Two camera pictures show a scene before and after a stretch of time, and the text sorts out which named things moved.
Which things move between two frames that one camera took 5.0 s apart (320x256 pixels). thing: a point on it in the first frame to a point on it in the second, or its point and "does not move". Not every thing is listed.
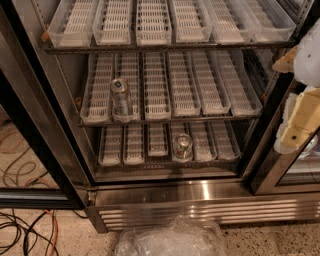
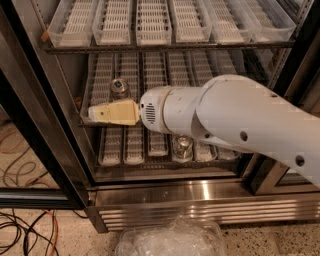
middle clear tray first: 97,105 does not move
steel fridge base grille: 124,206 does not move
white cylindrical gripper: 309,61 to 151,109
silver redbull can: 122,105 does not move
